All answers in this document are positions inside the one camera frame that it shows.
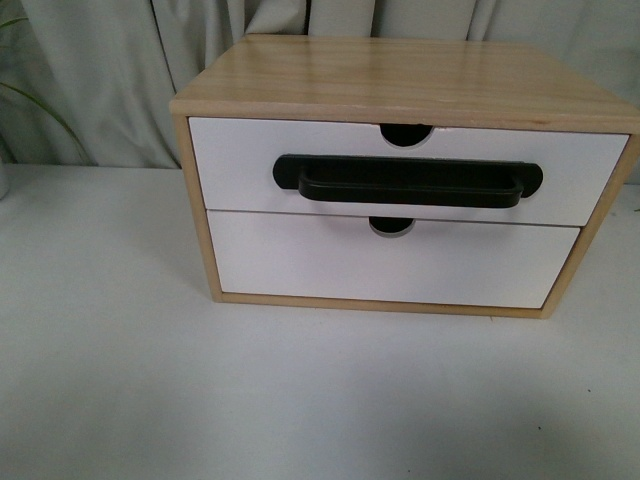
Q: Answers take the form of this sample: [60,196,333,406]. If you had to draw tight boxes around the black drawer handle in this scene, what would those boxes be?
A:
[272,154,544,209]

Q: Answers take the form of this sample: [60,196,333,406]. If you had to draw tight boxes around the white drawer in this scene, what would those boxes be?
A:
[208,211,578,308]
[189,117,628,226]

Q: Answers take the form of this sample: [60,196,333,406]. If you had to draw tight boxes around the light wooden drawer cabinet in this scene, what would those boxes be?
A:
[171,35,639,318]

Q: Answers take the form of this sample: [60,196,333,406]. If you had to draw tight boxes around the grey fabric curtain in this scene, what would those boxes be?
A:
[1,1,639,168]

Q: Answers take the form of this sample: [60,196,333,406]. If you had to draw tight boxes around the green plant leaves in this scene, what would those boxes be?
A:
[0,17,90,162]

